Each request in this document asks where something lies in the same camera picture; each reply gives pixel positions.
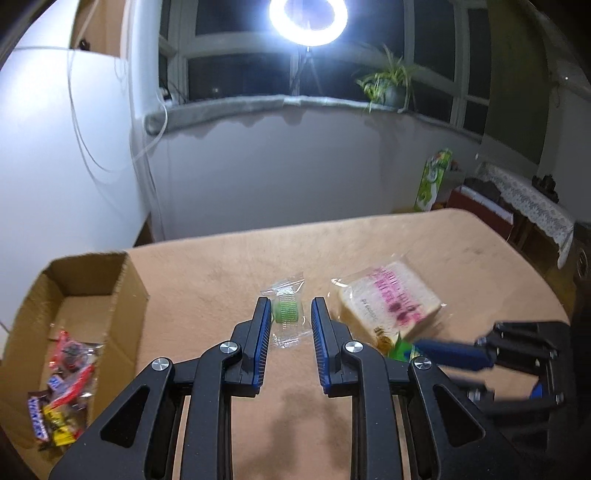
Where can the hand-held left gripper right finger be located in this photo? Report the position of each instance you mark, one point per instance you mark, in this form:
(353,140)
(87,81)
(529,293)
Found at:
(321,341)

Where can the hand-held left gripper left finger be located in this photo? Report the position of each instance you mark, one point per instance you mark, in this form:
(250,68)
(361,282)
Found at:
(261,341)

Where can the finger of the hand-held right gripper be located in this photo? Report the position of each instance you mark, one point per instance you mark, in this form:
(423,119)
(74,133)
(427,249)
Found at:
(538,392)
(452,354)

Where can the green candy clear packet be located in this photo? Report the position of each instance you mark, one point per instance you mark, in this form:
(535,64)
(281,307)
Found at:
(285,307)

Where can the green snack packet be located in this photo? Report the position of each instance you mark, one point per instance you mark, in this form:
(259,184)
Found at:
(402,350)

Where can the cardboard box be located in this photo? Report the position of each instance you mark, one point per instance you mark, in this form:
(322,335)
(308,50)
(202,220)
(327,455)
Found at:
(124,286)

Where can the brown chocolate bar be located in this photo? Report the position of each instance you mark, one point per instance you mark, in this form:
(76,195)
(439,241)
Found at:
(39,417)
(56,383)

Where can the yellow snack packet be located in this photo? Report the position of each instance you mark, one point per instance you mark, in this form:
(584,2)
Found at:
(60,427)

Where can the sliced bread packet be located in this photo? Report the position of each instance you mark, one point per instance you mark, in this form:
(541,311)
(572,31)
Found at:
(383,300)

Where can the red box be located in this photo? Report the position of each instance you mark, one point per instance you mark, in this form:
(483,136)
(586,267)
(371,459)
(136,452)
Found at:
(475,205)

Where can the side table with lace cloth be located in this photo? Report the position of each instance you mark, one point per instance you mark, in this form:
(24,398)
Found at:
(531,203)

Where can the green printed bag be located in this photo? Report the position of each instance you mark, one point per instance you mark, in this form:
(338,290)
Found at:
(431,184)

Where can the potted green plant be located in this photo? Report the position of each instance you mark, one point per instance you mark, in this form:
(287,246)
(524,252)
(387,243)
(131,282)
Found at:
(390,92)

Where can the window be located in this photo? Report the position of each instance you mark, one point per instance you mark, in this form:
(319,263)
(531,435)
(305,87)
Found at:
(231,74)

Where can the dark olive curtain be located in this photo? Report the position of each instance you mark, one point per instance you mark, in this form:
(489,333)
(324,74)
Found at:
(517,92)

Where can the light tripod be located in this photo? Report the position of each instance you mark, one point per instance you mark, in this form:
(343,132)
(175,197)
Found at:
(304,69)

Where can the white air conditioner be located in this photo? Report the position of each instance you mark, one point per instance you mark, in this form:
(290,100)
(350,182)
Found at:
(570,85)

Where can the brown board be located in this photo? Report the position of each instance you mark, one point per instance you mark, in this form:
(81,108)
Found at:
(99,23)

